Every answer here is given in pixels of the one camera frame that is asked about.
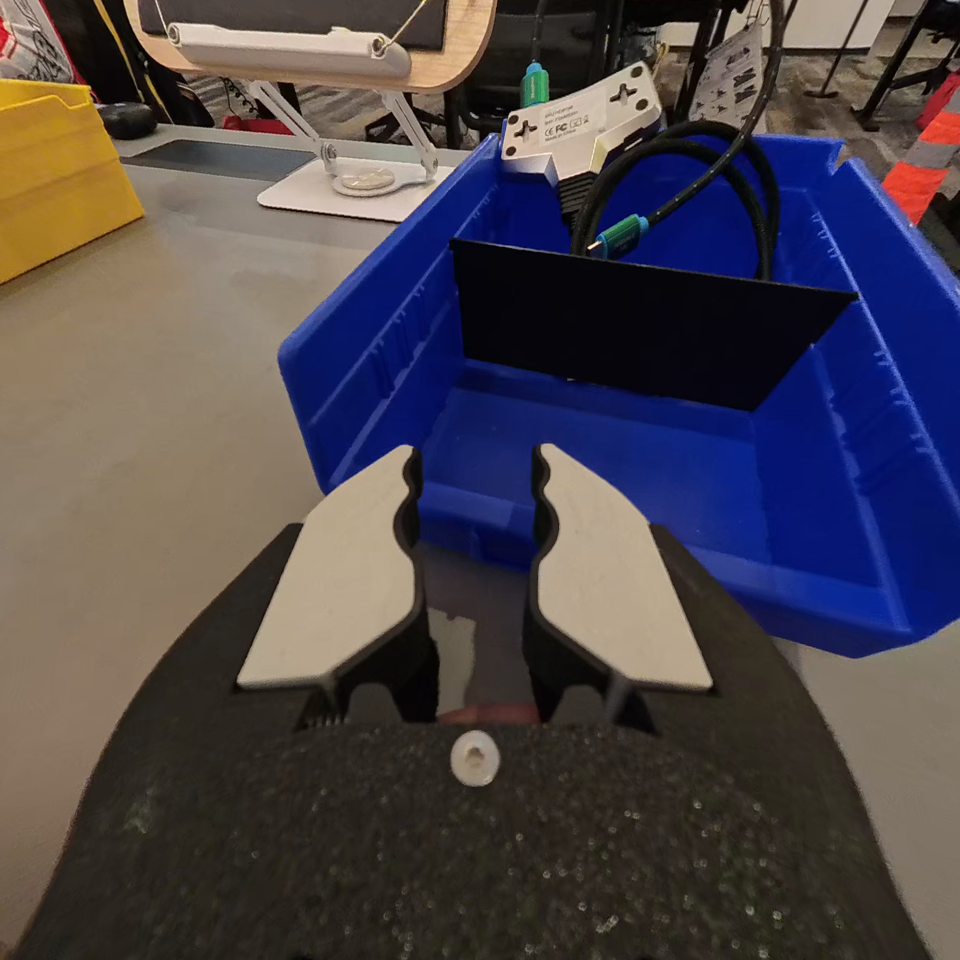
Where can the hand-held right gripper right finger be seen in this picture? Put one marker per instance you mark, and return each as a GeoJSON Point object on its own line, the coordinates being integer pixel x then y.
{"type": "Point", "coordinates": [607, 585]}

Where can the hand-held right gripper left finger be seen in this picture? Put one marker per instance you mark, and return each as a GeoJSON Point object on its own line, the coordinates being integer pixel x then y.
{"type": "Point", "coordinates": [337, 585]}

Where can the blue plastic bin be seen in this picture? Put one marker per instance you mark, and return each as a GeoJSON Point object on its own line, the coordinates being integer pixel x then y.
{"type": "Point", "coordinates": [675, 480]}

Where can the grey desk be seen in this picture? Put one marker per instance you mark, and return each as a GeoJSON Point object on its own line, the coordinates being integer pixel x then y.
{"type": "Point", "coordinates": [150, 375]}

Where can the dark desk mat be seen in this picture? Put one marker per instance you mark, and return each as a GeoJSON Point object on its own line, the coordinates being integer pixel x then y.
{"type": "Point", "coordinates": [210, 159]}

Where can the black bin divider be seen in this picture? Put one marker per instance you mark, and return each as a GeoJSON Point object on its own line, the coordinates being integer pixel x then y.
{"type": "Point", "coordinates": [637, 330]}

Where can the silver adapter box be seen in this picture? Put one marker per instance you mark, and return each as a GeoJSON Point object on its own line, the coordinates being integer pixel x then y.
{"type": "Point", "coordinates": [570, 135]}

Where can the yellow plastic bin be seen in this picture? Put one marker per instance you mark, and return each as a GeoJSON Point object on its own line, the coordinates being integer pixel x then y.
{"type": "Point", "coordinates": [52, 172]}

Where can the black computer mouse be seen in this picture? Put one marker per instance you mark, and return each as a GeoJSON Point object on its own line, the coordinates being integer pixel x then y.
{"type": "Point", "coordinates": [124, 118]}

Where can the printed paper sheet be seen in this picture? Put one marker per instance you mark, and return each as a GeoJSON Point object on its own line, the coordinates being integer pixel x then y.
{"type": "Point", "coordinates": [724, 75]}

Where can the orange safety vest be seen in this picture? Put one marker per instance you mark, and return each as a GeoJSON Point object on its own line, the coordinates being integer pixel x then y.
{"type": "Point", "coordinates": [926, 157]}

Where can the red and white cloth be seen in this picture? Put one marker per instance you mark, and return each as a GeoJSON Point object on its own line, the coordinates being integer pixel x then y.
{"type": "Point", "coordinates": [30, 37]}

